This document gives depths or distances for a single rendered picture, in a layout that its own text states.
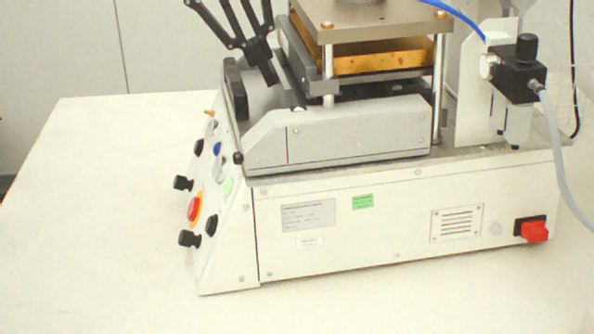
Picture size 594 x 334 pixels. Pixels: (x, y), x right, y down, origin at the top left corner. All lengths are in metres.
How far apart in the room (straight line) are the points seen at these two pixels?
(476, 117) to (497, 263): 0.23
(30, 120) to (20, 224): 1.50
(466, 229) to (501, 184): 0.08
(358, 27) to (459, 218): 0.32
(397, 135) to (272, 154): 0.17
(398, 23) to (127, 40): 1.73
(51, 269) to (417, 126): 0.58
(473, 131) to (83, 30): 1.79
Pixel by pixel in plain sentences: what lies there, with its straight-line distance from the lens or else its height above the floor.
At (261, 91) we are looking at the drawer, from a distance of 1.11.
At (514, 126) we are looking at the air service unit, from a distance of 0.93.
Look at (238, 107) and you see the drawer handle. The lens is 1.02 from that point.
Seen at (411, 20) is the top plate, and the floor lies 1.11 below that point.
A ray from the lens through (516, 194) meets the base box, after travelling 1.10.
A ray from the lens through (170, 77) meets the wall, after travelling 2.62.
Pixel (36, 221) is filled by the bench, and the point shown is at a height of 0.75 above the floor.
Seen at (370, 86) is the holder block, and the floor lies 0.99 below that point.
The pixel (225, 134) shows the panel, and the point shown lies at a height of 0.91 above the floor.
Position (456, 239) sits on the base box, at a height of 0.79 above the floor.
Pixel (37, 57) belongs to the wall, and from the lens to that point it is 2.68.
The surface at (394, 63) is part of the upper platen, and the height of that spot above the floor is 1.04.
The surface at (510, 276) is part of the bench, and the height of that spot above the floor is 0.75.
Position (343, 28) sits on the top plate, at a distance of 0.94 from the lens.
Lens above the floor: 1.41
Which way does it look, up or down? 30 degrees down
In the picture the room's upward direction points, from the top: 2 degrees counter-clockwise
